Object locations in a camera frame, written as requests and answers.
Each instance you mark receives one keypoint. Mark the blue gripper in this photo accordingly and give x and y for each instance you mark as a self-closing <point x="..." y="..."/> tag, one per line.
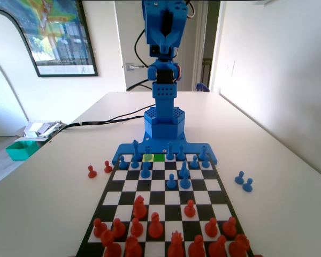
<point x="166" y="40"/>

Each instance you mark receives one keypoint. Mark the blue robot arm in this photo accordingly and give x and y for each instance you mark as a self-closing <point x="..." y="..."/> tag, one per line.
<point x="164" y="91"/>

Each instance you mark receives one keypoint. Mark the blue chess queen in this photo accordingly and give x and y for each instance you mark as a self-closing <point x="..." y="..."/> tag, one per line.
<point x="170" y="152"/>

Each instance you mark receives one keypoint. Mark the blue chess king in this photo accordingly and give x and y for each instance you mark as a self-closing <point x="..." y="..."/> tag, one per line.
<point x="135" y="150"/>

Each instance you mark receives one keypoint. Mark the blue chess bishop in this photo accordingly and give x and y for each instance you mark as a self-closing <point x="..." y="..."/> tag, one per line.
<point x="180" y="154"/>
<point x="185" y="182"/>

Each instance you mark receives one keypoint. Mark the blue chess pawn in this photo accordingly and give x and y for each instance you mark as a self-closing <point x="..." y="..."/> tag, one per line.
<point x="194" y="162"/>
<point x="122" y="163"/>
<point x="247" y="186"/>
<point x="239" y="178"/>
<point x="134" y="163"/>
<point x="171" y="183"/>
<point x="205" y="163"/>

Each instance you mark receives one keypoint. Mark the red chess pawn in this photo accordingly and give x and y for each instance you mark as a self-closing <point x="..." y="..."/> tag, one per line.
<point x="118" y="229"/>
<point x="211" y="228"/>
<point x="98" y="227"/>
<point x="190" y="210"/>
<point x="229" y="228"/>
<point x="91" y="172"/>
<point x="136" y="228"/>
<point x="107" y="167"/>

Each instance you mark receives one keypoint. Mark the red chess knight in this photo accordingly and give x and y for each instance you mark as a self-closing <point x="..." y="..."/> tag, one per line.
<point x="139" y="210"/>
<point x="217" y="249"/>

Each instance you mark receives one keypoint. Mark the red chess bishop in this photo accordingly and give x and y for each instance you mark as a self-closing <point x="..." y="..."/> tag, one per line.
<point x="155" y="228"/>
<point x="197" y="249"/>

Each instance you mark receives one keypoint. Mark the red chess queen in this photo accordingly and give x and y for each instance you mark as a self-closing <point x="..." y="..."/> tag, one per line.
<point x="175" y="247"/>

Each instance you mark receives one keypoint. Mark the white door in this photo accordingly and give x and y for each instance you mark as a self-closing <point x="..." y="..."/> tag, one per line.
<point x="121" y="48"/>

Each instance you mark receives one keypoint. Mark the small blue object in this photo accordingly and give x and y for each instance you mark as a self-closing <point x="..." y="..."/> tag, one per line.
<point x="202" y="87"/>

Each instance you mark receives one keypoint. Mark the black framed map poster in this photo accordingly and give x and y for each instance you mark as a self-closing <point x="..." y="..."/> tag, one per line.
<point x="56" y="32"/>

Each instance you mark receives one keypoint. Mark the blue base mounting plate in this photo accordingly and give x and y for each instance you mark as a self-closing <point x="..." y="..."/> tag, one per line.
<point x="128" y="148"/>

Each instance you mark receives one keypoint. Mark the black and white chessboard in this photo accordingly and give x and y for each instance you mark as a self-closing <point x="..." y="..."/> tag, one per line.
<point x="157" y="184"/>

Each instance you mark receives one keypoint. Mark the pile of white papers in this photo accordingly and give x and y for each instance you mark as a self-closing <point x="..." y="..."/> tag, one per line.
<point x="37" y="128"/>

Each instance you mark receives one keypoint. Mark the white arched panel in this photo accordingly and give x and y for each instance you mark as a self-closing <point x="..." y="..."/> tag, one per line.
<point x="2" y="107"/>

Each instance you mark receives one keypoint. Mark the green plastic box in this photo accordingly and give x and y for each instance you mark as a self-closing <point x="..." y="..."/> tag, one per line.
<point x="18" y="154"/>

